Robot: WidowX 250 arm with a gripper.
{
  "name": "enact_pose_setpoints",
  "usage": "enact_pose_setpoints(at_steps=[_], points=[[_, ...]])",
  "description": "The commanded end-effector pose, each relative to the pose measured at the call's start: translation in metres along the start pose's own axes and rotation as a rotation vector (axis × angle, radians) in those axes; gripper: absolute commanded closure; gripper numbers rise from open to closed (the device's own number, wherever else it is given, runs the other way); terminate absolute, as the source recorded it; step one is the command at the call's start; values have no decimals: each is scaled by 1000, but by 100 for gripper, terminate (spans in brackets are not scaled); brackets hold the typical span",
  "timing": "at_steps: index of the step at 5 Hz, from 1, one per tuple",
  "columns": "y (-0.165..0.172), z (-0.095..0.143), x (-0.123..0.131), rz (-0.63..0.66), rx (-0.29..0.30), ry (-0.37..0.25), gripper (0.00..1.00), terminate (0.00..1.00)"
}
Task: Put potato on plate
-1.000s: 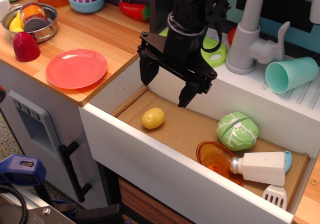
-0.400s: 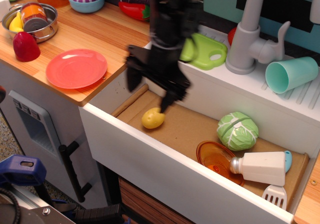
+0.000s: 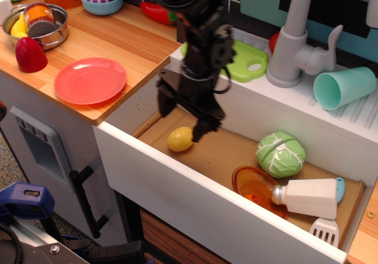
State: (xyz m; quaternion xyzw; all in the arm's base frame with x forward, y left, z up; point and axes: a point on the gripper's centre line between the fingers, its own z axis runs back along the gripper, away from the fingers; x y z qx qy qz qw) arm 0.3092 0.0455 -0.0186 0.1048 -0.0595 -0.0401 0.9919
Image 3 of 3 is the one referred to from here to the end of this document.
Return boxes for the red toy pepper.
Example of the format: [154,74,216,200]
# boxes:
[139,2,177,25]

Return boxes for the white box at edge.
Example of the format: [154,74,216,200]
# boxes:
[0,0,13,25]

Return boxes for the yellow toy potato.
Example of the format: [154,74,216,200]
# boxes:
[167,126,193,152]

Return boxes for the light blue plastic utensil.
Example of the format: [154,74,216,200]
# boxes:
[336,177,346,204]

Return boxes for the red toy behind faucet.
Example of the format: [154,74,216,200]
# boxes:
[268,32,280,54]

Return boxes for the green toy cabbage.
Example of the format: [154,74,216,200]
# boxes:
[256,132,306,178]

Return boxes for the green cutting board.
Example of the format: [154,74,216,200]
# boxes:
[181,38,269,86]

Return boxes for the white salt shaker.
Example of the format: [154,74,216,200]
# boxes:
[271,178,337,220]

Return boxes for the steel cooking pot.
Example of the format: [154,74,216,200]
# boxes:
[2,4,69,51]

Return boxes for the white plastic spatula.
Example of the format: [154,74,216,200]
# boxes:
[309,217,339,247]

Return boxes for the orange transparent bowl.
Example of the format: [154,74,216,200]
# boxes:
[232,166,289,220]

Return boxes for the red plastic plate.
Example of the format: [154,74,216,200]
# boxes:
[54,57,127,105]

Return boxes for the yellow toy banana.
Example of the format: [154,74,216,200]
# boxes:
[11,14,28,38]

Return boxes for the grey toy faucet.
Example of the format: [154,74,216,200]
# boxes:
[266,0,343,88]

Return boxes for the teal plastic cup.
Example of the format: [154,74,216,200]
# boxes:
[313,67,377,110]

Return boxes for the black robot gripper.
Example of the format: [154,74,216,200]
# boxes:
[157,66,225,142]

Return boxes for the dark red toy strawberry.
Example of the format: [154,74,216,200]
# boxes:
[15,37,48,73]

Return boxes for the black cabinet door handle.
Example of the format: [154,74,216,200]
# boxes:
[69,166,109,239]

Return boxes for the orange labelled tin can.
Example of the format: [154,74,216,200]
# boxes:
[24,2,57,38]

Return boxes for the blue clamp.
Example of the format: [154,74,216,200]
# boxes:
[1,182,55,221]

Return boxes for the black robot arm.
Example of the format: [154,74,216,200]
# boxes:
[154,0,236,142]

